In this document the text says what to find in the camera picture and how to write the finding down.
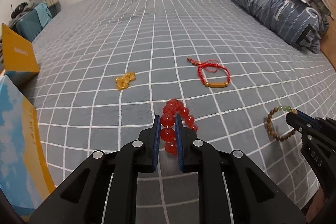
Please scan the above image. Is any teal hard suitcase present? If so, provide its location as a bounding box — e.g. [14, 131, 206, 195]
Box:
[15, 2, 52, 42]

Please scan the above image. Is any red cord bracelet gold tube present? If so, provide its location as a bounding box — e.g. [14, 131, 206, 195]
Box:
[186, 57, 231, 89]

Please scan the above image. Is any yellow amber bead bracelet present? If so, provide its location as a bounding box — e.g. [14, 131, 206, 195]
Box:
[114, 72, 136, 91]

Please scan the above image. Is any brown wooden bead bracelet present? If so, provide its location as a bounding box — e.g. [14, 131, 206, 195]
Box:
[265, 105, 298, 142]

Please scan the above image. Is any large red bead bracelet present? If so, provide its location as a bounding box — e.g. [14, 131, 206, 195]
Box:
[159, 98, 199, 157]

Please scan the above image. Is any clutter pile on suitcases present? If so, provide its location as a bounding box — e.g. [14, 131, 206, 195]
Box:
[8, 2, 37, 28]

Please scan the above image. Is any white cardboard box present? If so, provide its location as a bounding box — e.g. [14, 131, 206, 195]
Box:
[1, 24, 55, 223]

